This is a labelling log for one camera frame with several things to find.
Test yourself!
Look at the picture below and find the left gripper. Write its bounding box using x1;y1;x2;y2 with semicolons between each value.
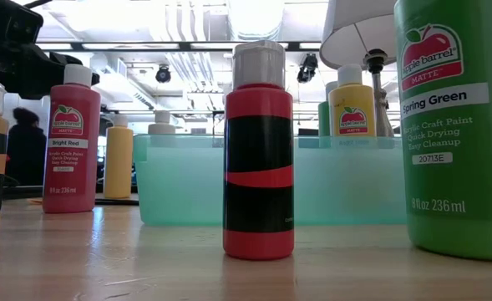
0;43;101;100

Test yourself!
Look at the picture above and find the large red paint bottle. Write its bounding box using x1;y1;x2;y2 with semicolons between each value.
42;63;102;214

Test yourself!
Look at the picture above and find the large yellow paint bottle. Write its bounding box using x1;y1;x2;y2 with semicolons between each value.
327;63;377;138
103;115;134;200

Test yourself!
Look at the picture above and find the large white paint bottle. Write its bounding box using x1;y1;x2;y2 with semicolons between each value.
147;110;176;137

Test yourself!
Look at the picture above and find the small red paint bottle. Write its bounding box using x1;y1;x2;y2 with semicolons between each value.
222;39;296;261

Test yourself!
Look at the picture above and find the black ceiling spotlight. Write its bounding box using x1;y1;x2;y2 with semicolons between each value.
155;64;172;84
297;53;318;84

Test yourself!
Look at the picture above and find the black overhead crossbar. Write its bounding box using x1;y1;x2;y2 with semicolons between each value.
36;40;322;53

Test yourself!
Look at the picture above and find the person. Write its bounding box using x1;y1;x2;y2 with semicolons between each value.
5;107;48;187

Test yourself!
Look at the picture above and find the teal translucent plastic bin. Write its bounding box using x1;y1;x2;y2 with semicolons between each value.
132;133;408;227

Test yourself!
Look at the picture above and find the white-shaded table lamp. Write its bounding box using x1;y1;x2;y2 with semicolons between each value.
319;0;397;138

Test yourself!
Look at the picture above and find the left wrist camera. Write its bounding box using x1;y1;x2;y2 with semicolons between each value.
0;0;45;45

